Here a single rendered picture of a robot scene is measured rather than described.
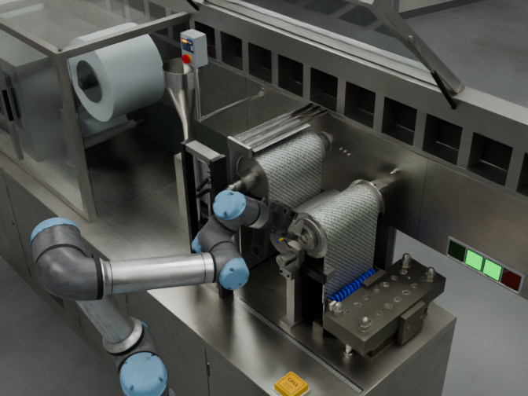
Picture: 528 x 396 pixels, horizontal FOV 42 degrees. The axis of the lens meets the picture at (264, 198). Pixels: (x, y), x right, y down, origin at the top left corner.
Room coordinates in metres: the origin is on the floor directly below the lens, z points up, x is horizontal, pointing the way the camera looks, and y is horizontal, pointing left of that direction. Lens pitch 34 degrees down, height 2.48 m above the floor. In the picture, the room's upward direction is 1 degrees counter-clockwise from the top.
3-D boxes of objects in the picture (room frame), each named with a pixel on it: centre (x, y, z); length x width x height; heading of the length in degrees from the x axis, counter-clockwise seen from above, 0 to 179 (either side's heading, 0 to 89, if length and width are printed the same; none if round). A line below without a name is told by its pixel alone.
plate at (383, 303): (1.58, -0.37, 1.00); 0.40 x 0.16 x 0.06; 132
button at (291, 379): (1.33, -0.07, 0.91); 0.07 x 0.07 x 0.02; 42
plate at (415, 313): (1.52, -0.45, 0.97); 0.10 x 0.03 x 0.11; 132
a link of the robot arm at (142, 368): (1.22, 0.32, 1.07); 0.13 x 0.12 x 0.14; 21
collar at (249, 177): (1.77, 0.05, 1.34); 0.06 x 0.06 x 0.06; 42
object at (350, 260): (1.64, -0.26, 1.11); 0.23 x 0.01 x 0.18; 132
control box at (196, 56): (2.03, 0.22, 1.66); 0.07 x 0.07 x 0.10; 44
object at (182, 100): (2.21, 0.27, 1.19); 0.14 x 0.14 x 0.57
